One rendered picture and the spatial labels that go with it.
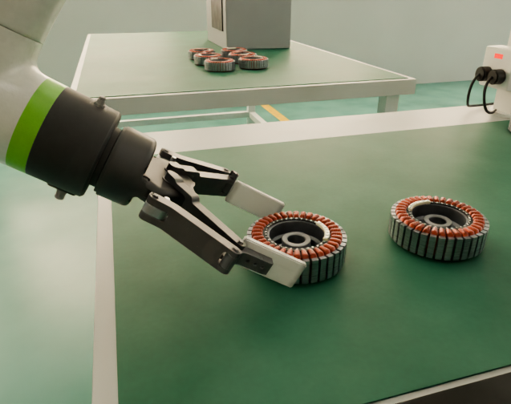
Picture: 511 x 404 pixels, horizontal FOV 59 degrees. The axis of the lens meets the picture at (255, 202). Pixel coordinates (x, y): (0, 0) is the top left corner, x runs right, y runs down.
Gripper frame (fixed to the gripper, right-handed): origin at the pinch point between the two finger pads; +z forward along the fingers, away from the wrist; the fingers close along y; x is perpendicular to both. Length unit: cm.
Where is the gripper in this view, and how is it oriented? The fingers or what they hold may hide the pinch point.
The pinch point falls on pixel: (279, 236)
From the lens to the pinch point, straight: 51.2
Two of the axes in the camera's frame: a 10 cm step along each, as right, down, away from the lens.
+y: 1.0, 4.3, -9.0
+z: 8.6, 4.1, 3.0
